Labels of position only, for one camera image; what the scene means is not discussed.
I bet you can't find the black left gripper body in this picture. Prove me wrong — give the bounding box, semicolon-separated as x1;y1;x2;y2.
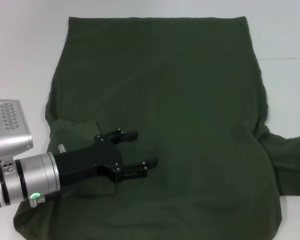
52;134;123;187

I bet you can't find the dark green shirt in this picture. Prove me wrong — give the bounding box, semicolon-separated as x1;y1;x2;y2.
12;16;300;240

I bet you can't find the left arm cable with plug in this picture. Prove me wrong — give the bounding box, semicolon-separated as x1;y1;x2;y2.
29;196;46;208

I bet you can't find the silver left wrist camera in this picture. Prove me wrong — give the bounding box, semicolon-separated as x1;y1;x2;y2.
0;99;35;163

